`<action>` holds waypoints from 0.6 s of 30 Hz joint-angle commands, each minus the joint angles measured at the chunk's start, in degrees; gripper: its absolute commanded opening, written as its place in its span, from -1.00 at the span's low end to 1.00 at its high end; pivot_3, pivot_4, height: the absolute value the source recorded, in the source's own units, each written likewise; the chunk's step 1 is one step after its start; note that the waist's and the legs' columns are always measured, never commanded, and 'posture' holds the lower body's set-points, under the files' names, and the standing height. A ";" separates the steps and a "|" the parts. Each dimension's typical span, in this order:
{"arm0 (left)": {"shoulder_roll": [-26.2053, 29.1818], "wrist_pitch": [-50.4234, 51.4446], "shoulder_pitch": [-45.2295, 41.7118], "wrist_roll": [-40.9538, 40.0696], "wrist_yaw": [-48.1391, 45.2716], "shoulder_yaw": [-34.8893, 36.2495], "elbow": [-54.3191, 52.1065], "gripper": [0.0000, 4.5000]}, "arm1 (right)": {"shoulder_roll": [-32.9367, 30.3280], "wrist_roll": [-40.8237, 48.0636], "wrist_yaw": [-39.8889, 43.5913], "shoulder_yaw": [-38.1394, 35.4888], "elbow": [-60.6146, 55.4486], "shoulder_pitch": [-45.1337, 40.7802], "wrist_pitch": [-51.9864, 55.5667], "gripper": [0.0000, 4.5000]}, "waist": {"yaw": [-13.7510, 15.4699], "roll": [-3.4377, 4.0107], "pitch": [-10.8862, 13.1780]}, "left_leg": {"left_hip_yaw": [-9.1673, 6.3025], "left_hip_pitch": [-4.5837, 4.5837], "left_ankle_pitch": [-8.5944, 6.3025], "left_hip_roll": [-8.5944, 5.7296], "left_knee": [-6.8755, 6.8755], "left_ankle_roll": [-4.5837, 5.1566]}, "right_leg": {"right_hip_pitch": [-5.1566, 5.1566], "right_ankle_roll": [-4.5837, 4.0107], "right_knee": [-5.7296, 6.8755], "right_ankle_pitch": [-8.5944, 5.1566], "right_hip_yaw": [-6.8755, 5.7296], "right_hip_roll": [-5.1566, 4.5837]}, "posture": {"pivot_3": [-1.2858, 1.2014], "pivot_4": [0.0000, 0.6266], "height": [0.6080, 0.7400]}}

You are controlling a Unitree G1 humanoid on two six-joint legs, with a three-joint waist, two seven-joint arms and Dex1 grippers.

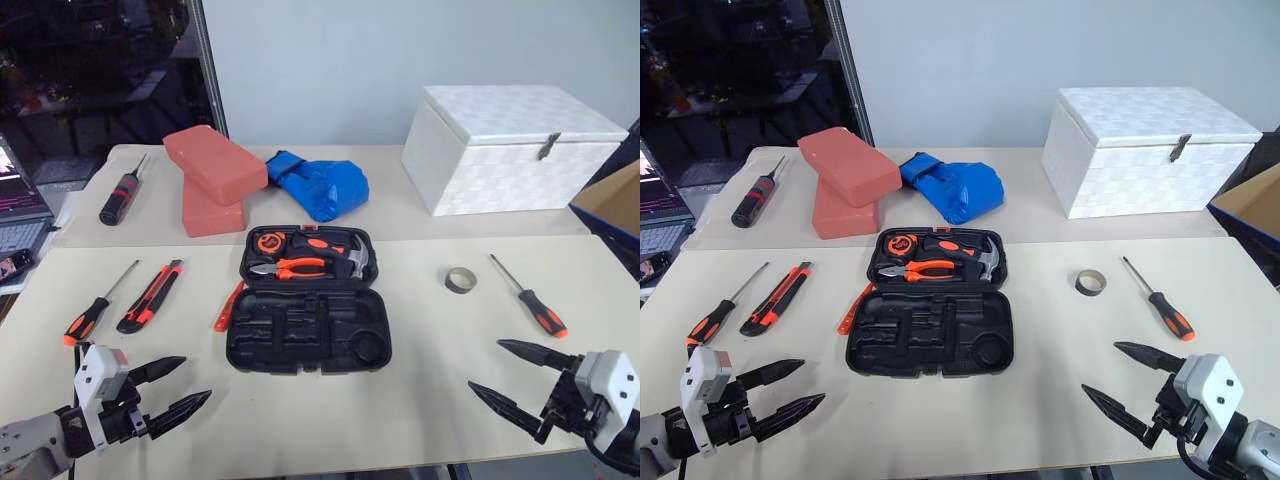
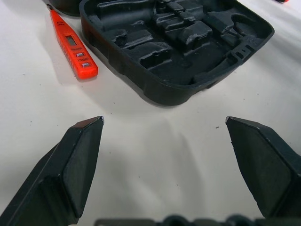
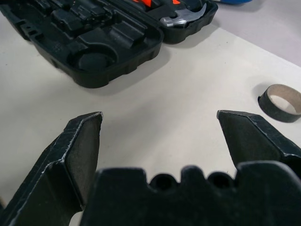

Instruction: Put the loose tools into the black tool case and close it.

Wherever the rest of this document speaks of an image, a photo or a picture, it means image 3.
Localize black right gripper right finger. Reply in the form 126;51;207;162
216;110;301;169

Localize black plastic tool case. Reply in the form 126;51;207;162
0;0;219;89

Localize blue crumpled bag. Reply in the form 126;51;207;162
217;0;250;6

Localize black tape roll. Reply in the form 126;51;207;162
257;84;301;124

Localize grey claw hammer head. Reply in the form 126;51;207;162
159;0;208;30

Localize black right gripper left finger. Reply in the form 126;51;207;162
0;111;104;226

